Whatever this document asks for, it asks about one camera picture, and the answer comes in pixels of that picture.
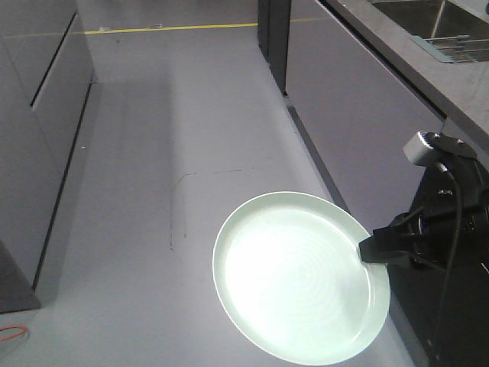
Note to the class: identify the dark pillar post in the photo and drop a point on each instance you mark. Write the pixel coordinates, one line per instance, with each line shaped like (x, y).
(273, 29)

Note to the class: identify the stainless steel sink basin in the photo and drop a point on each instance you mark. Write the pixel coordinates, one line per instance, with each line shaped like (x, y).
(431, 19)

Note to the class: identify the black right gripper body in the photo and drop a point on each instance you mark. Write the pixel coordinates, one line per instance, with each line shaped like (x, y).
(444, 202)

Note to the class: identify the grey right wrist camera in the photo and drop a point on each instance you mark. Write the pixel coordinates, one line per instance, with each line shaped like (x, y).
(419, 151)

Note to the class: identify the pale green round plate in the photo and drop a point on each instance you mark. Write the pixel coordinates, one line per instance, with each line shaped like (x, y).
(288, 273)

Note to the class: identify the grey cabinet with handle slot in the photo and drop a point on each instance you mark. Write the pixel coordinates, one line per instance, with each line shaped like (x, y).
(46, 72)

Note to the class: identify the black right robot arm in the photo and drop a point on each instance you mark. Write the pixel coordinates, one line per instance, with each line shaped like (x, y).
(447, 309)

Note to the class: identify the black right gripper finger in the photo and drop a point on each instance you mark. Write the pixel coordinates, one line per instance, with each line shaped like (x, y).
(387, 246)

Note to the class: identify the steel roll-up drying rack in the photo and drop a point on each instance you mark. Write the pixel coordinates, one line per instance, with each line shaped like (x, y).
(454, 49)

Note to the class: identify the dark grey countertop unit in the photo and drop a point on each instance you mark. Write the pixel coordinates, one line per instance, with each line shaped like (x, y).
(361, 88)

